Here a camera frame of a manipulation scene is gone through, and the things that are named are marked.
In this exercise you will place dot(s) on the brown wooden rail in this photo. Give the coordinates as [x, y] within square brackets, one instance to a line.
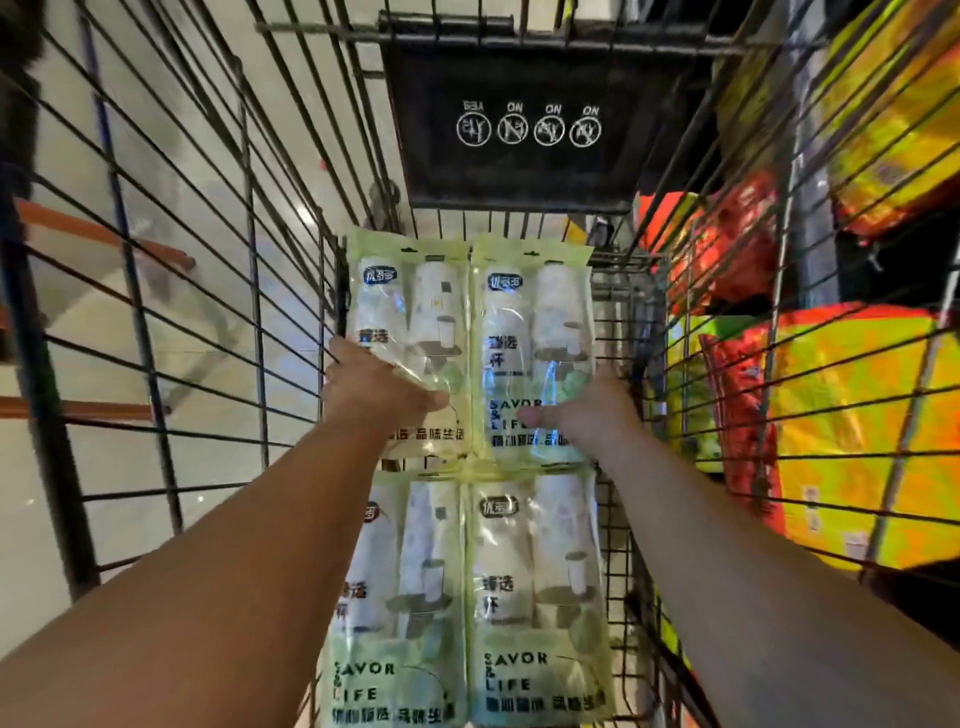
[105, 234]
[82, 409]

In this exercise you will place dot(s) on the green yellow packet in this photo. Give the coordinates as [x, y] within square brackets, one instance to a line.
[697, 405]

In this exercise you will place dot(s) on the red orange packet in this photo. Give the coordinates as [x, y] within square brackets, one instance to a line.
[720, 240]

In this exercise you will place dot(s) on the person's right thumb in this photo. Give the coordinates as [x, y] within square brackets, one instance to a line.
[544, 416]

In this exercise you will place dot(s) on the green paper cup packet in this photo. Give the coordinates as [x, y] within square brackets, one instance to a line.
[525, 315]
[405, 300]
[532, 600]
[405, 600]

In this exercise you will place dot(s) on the person's right hand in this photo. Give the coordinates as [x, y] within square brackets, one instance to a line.
[600, 420]

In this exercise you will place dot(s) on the black cart seat flap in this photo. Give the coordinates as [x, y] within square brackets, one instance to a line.
[525, 172]

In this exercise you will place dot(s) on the person's left thumb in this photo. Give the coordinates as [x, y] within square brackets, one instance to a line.
[427, 403]

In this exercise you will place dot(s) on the person's left hand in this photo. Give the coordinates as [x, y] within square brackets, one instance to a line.
[367, 397]

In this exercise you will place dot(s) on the person's left forearm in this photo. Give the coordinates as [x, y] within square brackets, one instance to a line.
[210, 585]

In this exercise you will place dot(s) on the person's right forearm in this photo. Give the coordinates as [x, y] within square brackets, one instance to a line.
[750, 600]

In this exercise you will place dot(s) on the large yellow orange packet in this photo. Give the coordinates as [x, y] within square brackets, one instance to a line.
[847, 420]
[892, 127]

